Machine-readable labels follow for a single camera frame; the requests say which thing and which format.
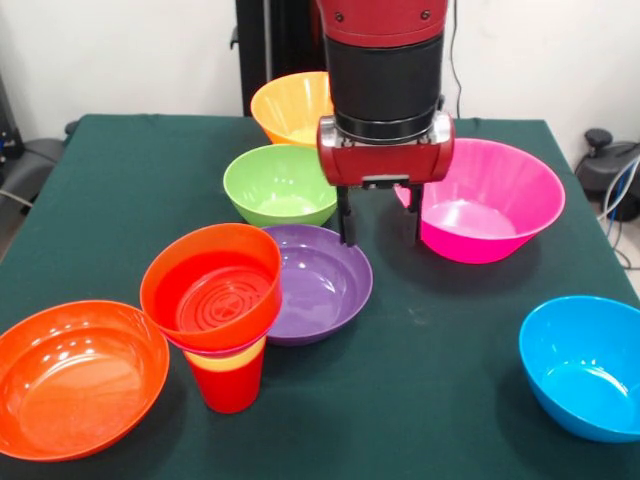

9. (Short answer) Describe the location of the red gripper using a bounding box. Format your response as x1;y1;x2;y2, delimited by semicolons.
317;113;456;249

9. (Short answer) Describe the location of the purple bowl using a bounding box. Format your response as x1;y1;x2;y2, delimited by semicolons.
260;224;373;347

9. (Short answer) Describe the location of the small crimson bowl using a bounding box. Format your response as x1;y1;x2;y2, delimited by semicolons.
165;315;279;360

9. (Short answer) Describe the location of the small orange bowl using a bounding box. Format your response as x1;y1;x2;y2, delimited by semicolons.
139;223;284;354

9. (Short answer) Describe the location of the stack of yellow cups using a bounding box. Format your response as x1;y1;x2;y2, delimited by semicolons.
183;336;269;374

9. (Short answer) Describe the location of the red cup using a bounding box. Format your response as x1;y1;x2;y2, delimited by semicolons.
187;350;267;415

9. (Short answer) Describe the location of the blue bowl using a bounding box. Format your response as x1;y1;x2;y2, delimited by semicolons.
519;295;640;444

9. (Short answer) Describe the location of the dark green table cloth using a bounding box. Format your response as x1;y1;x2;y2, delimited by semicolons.
0;113;640;480

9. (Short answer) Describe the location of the green bowl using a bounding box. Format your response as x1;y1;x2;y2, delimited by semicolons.
223;144;339;229

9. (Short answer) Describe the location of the large magenta bowl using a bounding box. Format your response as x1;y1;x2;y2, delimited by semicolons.
393;138;567;265

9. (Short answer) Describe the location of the large light orange bowl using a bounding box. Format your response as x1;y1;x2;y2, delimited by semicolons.
250;72;335;148

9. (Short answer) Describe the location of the black chair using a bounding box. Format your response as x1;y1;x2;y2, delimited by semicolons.
0;75;81;211

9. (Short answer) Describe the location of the large red-orange bowl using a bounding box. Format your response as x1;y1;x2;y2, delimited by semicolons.
0;300;171;462

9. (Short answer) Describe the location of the black wall cable with plug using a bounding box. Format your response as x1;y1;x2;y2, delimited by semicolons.
440;0;463;119

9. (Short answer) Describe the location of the black device with cables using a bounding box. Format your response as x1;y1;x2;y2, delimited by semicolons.
575;128;640;223

